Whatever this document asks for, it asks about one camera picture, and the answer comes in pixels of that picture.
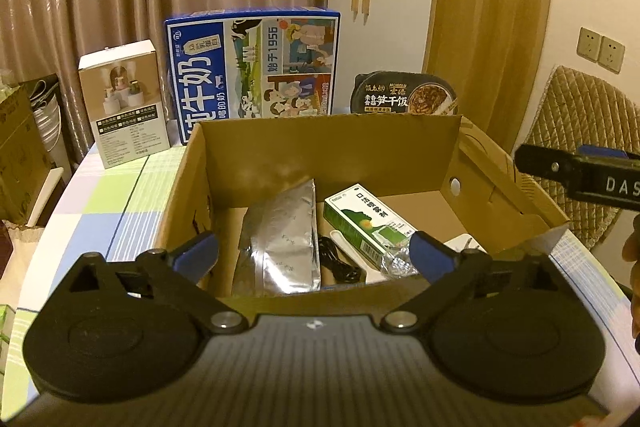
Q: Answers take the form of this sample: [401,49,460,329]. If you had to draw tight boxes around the white green tablet box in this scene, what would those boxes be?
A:
[445,233,485,253]

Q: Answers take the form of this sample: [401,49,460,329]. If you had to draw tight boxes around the green white medicine box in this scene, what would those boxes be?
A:
[323,184,416,277]

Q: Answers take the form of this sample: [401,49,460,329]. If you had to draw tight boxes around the black instant rice bowl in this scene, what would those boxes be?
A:
[350,70,458,116]

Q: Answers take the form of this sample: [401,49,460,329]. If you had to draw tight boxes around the stacked white bowls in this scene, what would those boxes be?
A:
[22,74,62,153]

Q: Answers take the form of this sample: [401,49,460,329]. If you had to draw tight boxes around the wall socket plates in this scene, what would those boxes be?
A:
[576,27,626,75]

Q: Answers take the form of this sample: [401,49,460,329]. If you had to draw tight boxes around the checkered tablecloth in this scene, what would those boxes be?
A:
[1,146,639,418]

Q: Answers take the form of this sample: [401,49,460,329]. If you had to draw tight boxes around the large brown cardboard box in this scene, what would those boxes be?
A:
[156,114,568,303]

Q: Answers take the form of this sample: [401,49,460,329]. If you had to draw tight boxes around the person's right hand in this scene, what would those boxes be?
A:
[622,215,640,340]

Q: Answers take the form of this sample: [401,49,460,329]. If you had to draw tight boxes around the white plastic spoon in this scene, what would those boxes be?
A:
[330,230,350,253]

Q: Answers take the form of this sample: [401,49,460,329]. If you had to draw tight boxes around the silver foil pouch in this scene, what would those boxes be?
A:
[232,180,321,297]

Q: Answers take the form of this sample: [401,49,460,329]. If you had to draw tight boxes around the black cable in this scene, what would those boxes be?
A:
[316,235,367,287]

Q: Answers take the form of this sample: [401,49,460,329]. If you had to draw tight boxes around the wooden door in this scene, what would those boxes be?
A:
[422,0,551,150]

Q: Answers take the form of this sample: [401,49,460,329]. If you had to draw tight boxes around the quilted beige chair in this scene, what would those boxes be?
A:
[525,66,639,248]

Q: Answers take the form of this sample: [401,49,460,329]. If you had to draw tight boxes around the small white product box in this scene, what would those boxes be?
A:
[78,40,169,169]

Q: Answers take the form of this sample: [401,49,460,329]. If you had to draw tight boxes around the brown cardboard boxes left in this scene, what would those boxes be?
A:
[0,88,51,225]

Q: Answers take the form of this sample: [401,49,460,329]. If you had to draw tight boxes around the white block in plastic bag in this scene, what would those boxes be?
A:
[381,244,418,279]

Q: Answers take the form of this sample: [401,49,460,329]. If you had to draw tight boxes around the blue milk carton box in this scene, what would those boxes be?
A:
[164,6,341,142]

